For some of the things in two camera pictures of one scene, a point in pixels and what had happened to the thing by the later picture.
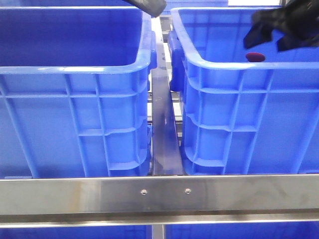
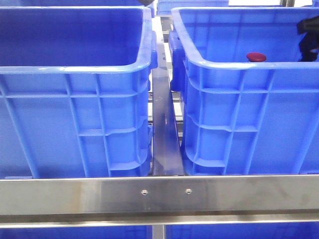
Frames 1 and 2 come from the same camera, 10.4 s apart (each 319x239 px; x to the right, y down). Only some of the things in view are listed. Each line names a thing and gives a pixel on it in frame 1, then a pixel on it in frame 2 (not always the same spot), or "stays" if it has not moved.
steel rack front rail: x=84 y=201 stays
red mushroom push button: x=255 y=57 stays
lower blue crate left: x=115 y=232 stays
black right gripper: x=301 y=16 → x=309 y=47
